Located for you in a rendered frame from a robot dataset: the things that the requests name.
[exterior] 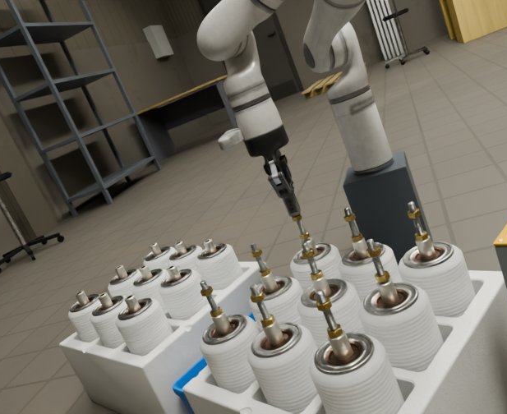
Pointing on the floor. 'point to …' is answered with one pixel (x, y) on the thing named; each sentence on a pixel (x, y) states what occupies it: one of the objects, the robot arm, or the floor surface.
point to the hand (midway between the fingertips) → (292, 204)
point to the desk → (182, 114)
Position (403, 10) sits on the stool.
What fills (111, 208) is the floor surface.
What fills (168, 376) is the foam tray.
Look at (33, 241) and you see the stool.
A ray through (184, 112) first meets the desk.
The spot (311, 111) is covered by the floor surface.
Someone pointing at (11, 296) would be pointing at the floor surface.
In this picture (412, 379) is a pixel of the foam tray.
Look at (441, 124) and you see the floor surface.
